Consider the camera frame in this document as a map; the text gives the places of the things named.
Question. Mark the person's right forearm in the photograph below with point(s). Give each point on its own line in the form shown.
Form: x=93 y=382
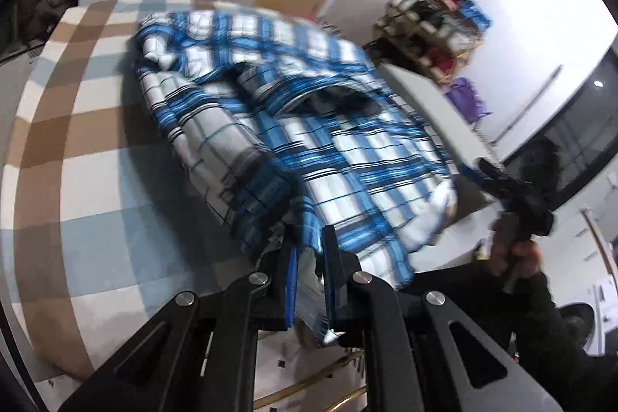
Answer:
x=565 y=335

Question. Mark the wooden shoe rack with shoes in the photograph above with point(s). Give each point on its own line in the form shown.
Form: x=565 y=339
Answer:
x=434 y=16

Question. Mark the dark glass panel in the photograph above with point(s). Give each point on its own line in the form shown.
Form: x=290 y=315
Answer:
x=584 y=122

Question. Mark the wooden bed frame rail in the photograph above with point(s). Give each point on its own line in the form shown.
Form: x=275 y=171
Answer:
x=309 y=385

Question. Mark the blue white plaid shirt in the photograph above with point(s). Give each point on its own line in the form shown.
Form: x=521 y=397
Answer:
x=314 y=127

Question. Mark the purple bag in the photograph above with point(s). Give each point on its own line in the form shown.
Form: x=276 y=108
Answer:
x=466 y=98

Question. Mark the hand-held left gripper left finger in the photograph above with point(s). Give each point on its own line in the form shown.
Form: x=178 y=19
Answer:
x=289 y=281

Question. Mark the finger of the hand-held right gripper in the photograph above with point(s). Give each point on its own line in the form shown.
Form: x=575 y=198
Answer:
x=485 y=175

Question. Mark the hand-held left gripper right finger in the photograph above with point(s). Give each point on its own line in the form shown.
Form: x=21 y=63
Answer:
x=330 y=281

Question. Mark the beige blue checked bed sheet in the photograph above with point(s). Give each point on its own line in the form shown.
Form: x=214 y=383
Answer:
x=96 y=199

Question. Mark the wooden pole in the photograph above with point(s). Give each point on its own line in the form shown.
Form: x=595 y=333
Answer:
x=598 y=243

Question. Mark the white appliance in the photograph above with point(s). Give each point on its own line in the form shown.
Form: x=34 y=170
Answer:
x=603 y=320

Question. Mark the grey table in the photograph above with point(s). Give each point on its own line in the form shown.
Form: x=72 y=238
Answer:
x=434 y=112

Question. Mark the person's right hand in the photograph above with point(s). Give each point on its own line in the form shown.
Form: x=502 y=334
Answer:
x=524 y=262

